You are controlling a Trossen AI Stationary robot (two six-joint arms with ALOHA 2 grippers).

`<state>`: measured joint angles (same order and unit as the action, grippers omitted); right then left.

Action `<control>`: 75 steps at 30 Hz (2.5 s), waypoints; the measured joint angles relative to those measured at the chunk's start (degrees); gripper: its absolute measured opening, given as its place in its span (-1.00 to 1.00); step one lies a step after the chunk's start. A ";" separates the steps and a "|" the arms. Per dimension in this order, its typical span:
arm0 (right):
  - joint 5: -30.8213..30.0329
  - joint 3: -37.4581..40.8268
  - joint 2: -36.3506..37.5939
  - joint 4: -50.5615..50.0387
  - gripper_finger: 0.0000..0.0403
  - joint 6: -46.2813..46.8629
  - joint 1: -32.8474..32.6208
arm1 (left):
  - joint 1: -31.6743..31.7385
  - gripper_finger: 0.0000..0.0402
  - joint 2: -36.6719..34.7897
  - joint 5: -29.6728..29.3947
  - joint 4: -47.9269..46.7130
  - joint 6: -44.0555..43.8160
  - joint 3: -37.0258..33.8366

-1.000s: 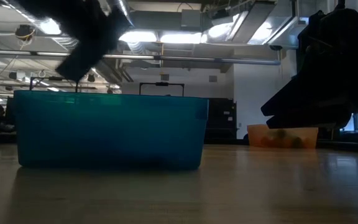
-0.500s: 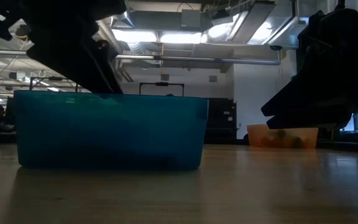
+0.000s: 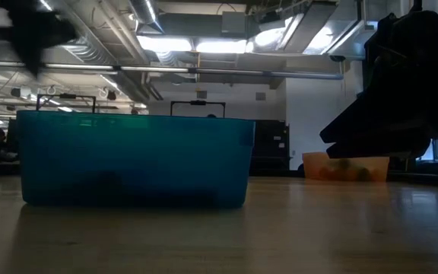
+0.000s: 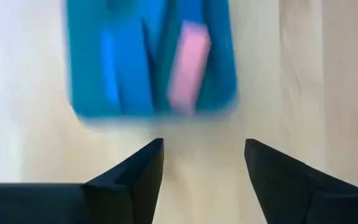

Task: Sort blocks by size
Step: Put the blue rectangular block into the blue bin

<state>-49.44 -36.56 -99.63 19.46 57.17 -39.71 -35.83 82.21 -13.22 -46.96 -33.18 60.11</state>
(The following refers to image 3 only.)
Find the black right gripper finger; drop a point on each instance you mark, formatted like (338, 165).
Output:
(378, 148)
(367, 122)

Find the orange plastic bin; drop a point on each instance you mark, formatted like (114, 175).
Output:
(356, 171)

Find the black cabinet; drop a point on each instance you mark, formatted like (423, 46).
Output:
(270, 146)

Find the teal plastic bin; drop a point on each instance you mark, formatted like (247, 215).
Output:
(127, 160)

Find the black aluminium table frame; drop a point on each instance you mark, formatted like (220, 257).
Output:
(413, 178)

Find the black overhead camera frame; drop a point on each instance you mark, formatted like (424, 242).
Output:
(67, 96)
(198, 102)

